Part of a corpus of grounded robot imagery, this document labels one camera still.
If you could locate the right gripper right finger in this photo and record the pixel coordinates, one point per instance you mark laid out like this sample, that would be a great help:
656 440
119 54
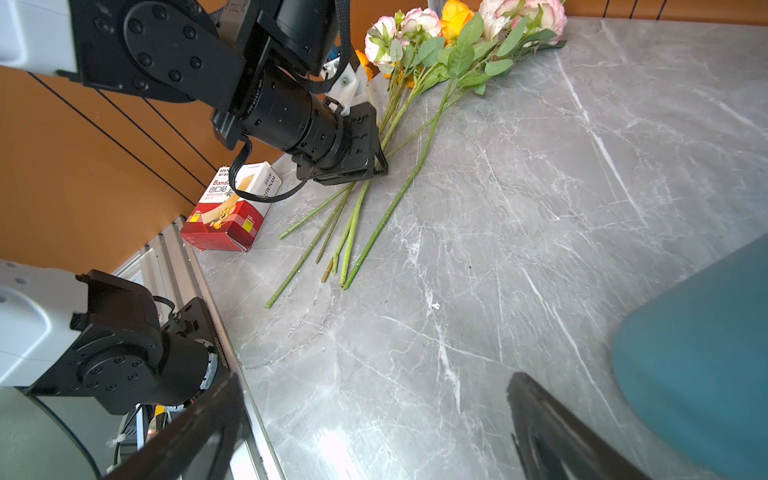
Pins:
552 443

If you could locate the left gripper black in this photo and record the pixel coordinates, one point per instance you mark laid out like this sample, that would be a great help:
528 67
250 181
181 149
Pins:
359 157

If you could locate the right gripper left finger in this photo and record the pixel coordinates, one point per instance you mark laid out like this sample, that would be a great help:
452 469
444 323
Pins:
198 444

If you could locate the white pink peony stem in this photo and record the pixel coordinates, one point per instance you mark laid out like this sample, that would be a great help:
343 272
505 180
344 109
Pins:
402 89

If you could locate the teal ceramic vase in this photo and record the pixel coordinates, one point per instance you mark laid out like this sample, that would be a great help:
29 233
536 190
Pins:
692 364

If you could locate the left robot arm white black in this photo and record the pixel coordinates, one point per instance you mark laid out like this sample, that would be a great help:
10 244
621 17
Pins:
276 72

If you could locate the pink rose spray stem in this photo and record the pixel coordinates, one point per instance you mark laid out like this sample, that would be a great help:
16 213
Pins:
410 30

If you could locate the red white bandage box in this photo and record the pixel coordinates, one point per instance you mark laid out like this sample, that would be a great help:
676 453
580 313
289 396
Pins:
224 221

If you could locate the aluminium front rail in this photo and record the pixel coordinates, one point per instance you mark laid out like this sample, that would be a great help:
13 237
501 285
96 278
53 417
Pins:
168 266

